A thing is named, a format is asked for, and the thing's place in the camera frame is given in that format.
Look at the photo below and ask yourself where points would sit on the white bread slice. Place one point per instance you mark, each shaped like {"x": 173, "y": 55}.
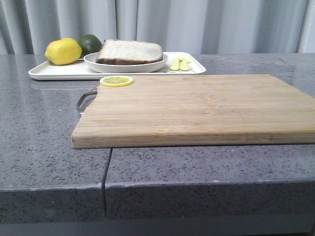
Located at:
{"x": 129, "y": 52}

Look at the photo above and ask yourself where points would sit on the white round plate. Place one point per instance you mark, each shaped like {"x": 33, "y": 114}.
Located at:
{"x": 108, "y": 68}

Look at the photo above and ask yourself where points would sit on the white rectangular tray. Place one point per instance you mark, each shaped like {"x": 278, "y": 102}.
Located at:
{"x": 80, "y": 70}

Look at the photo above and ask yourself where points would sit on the wooden cutting board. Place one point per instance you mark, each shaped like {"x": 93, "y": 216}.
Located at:
{"x": 191, "y": 110}

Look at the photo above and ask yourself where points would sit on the yellow plastic fork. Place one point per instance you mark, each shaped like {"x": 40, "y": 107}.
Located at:
{"x": 176, "y": 64}

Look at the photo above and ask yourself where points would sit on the yellow lemon slice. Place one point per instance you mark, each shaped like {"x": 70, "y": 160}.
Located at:
{"x": 116, "y": 81}

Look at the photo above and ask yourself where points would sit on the yellow plastic knife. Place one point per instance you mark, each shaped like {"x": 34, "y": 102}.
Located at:
{"x": 184, "y": 64}

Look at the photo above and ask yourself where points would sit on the green lime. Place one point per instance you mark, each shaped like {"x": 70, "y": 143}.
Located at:
{"x": 89, "y": 44}

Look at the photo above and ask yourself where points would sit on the grey curtain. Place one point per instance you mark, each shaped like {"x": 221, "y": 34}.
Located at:
{"x": 194, "y": 26}

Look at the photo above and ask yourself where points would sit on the metal cutting board handle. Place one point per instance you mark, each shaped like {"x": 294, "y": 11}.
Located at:
{"x": 82, "y": 98}

